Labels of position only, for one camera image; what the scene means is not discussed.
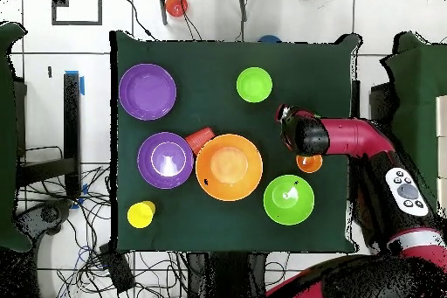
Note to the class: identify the small green bowl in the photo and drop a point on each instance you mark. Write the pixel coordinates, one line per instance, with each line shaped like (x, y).
(254, 84)

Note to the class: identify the blue bowl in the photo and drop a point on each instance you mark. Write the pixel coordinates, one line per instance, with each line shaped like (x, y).
(269, 39)

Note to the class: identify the red cup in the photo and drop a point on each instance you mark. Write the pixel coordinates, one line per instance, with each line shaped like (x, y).
(199, 139)

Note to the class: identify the large orange bowl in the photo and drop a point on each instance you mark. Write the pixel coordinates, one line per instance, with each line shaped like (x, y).
(228, 186)

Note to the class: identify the purple bowl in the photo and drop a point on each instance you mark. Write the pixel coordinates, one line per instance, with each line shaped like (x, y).
(147, 77)
(146, 160)

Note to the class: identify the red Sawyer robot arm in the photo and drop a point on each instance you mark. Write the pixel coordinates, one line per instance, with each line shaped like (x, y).
(356, 135)

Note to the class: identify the orange cup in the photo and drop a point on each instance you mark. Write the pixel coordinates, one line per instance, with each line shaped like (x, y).
(309, 164)

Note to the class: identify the large green bowl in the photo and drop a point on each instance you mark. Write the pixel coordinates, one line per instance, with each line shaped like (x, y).
(300, 207)

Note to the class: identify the neighbouring green table cloth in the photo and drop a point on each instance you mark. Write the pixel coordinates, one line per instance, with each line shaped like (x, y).
(7, 137)
(419, 84)

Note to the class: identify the small orange bowl on floor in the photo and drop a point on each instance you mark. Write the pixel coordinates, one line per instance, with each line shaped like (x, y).
(176, 5)

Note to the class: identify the dark green tablecloth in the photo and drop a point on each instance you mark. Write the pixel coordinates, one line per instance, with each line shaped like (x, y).
(174, 224)

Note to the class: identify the white boxes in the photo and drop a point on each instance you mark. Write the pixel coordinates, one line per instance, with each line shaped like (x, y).
(441, 137)

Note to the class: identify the yellow cup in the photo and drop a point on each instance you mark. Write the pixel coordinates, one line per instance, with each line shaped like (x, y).
(139, 216)

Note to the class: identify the black box on floor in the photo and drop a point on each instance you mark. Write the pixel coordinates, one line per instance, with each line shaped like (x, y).
(118, 270)

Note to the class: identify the grey black machine base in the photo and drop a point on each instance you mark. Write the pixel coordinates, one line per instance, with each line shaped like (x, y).
(45, 214)

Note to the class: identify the grey camera stand legs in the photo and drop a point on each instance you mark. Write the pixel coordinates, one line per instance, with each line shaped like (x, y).
(162, 4)

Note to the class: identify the black post stand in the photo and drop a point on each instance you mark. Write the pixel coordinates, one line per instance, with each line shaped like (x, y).
(72, 119)

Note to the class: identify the black square frame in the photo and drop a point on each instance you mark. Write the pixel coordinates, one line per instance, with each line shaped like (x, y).
(99, 4)

